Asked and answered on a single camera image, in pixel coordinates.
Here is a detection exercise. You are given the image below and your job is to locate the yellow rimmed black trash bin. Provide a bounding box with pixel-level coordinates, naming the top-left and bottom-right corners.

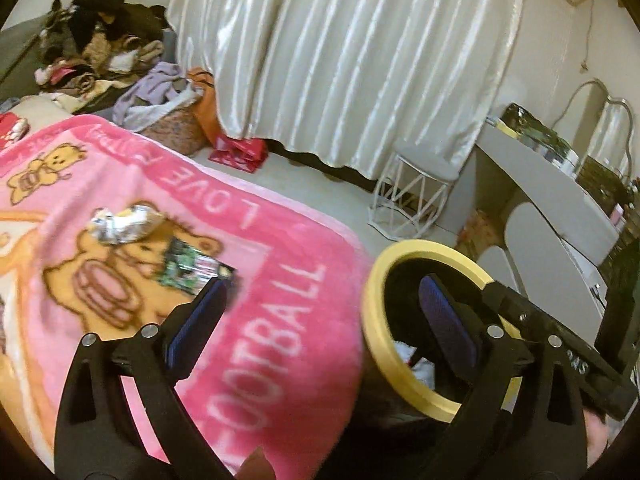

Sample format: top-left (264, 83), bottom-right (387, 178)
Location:
top-left (355, 240), bottom-right (494, 428)

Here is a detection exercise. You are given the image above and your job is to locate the white chair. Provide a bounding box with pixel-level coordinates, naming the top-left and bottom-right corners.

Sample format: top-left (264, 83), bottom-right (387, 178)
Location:
top-left (477, 202), bottom-right (606, 344)

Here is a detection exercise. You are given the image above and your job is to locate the green cartoon snack packet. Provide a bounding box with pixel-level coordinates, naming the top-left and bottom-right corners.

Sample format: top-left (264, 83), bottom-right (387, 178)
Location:
top-left (155, 237), bottom-right (235, 296)

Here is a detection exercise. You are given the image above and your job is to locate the pink football bear blanket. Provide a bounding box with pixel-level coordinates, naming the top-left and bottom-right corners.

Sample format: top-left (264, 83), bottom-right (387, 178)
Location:
top-left (1, 115), bottom-right (370, 479)

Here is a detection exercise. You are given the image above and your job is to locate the white dressing table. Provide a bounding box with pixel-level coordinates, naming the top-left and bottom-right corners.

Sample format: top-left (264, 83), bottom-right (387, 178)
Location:
top-left (437, 124), bottom-right (618, 295)

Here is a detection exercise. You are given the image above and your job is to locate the black box on table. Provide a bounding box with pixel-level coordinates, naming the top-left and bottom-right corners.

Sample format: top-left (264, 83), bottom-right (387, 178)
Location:
top-left (501, 103), bottom-right (578, 174)

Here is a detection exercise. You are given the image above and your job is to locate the red gift bag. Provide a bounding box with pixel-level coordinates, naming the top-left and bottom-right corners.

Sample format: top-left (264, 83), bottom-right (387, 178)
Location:
top-left (208, 134), bottom-right (269, 174)

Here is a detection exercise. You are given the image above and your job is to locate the woven laundry basket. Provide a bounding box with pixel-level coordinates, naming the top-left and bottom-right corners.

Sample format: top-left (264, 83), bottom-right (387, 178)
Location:
top-left (140, 107), bottom-right (208, 156)

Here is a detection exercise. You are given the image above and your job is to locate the orange bag beside basket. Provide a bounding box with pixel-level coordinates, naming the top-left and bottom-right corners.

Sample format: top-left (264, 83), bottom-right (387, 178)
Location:
top-left (186, 67), bottom-right (222, 145)

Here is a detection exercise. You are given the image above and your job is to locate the lavender cloth on basket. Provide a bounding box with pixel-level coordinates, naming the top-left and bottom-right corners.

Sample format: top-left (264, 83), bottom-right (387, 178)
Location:
top-left (111, 62), bottom-right (204, 132)

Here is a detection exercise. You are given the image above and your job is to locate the pile of clothes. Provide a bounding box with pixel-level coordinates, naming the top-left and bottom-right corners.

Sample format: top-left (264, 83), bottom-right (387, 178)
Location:
top-left (35, 0), bottom-right (169, 113)

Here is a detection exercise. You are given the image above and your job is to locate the cream satin curtain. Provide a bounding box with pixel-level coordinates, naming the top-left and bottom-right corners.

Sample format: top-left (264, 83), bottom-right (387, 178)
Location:
top-left (167, 0), bottom-right (523, 180)

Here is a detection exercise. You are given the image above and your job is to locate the white wire frame stool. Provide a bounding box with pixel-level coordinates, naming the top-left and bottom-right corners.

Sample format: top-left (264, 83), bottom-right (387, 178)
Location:
top-left (368, 141), bottom-right (460, 242)

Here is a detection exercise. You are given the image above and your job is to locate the curved frame vanity mirror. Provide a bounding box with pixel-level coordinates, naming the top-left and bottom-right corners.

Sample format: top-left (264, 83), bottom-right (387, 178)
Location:
top-left (551, 78), bottom-right (636, 183)

